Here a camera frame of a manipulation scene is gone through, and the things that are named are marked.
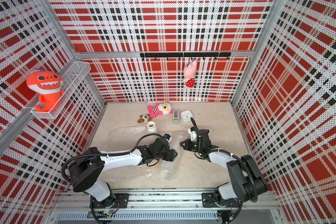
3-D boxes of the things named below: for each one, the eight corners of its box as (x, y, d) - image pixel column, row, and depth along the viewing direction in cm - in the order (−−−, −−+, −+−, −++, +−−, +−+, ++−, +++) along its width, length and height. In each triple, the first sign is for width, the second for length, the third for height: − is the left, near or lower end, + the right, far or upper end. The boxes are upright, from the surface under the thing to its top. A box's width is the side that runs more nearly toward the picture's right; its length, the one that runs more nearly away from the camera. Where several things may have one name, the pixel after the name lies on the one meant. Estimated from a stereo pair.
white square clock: (181, 122, 110) (181, 119, 107) (180, 113, 117) (180, 110, 114) (193, 122, 110) (193, 119, 107) (192, 113, 117) (192, 110, 114)
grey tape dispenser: (172, 123, 109) (172, 120, 105) (172, 112, 116) (172, 109, 113) (179, 123, 109) (179, 120, 105) (179, 112, 116) (179, 109, 113)
